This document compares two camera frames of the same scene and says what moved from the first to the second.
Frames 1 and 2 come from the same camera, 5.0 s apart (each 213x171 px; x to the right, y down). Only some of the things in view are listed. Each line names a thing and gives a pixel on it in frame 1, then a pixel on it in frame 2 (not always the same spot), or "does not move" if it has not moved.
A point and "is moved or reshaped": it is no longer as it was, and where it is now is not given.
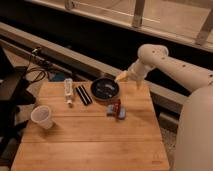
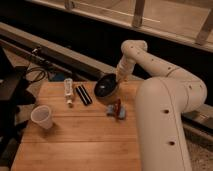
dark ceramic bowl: (105, 89) is moved or reshaped
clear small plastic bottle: (68, 91) does not move
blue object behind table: (58, 77) does not move
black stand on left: (15, 93) does not move
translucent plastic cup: (41, 115) does not move
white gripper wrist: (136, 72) -> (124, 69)
